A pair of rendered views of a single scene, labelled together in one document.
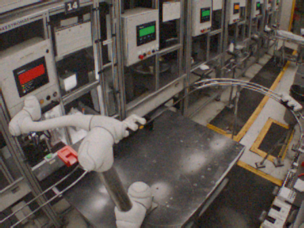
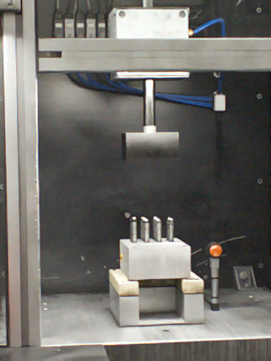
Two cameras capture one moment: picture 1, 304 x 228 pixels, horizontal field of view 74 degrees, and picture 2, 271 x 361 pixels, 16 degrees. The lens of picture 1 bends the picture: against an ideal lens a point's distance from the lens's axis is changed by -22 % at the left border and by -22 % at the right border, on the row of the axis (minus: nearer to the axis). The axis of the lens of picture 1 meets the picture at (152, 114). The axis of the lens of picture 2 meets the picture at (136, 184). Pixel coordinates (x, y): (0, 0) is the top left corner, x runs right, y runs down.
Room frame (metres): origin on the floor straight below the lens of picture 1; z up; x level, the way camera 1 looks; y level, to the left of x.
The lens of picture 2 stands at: (0.56, -0.31, 1.20)
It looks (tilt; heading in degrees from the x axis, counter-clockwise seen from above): 3 degrees down; 41
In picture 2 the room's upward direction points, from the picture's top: 1 degrees counter-clockwise
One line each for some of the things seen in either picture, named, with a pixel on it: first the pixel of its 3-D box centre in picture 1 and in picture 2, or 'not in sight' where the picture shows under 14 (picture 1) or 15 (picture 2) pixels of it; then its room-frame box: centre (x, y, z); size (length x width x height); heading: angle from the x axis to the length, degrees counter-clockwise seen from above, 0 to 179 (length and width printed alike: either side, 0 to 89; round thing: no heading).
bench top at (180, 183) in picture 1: (155, 169); not in sight; (1.41, -0.02, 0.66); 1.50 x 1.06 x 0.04; 139
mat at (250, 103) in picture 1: (271, 72); not in sight; (4.79, -2.91, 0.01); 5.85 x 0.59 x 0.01; 139
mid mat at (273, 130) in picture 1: (274, 138); not in sight; (2.44, -1.86, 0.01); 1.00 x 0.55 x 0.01; 139
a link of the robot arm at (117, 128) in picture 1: (108, 129); not in sight; (0.99, 0.22, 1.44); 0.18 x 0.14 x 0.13; 73
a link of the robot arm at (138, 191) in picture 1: (139, 195); not in sight; (0.99, 0.09, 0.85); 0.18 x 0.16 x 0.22; 163
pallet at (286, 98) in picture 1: (288, 102); not in sight; (2.16, -1.68, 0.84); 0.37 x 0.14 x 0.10; 17
